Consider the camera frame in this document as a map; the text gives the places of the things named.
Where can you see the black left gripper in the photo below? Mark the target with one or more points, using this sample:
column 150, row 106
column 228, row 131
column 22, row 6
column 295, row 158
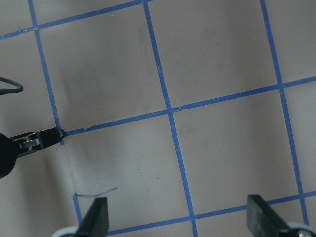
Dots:
column 21, row 145

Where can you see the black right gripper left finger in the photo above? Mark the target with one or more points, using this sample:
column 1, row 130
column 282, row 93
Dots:
column 96, row 220

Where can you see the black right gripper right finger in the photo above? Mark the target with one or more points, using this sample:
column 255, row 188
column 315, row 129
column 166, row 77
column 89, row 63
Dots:
column 263, row 221

